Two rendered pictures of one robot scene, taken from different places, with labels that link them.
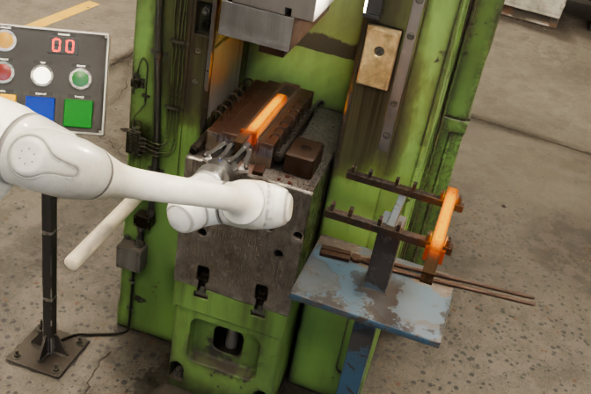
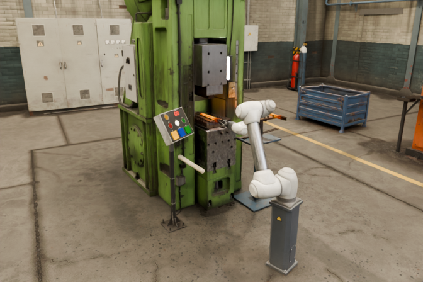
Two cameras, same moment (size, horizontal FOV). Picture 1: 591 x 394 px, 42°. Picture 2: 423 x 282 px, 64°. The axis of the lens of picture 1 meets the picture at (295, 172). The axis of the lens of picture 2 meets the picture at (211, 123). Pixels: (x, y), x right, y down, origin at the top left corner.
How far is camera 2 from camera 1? 2.68 m
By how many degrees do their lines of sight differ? 44
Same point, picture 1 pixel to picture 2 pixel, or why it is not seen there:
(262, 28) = (216, 90)
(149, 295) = (185, 192)
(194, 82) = (190, 116)
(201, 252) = (213, 158)
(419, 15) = (236, 76)
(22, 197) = (90, 209)
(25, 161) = (272, 104)
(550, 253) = not seen: hidden behind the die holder
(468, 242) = not seen: hidden behind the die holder
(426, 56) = (239, 85)
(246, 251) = (224, 150)
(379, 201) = not seen: hidden behind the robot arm
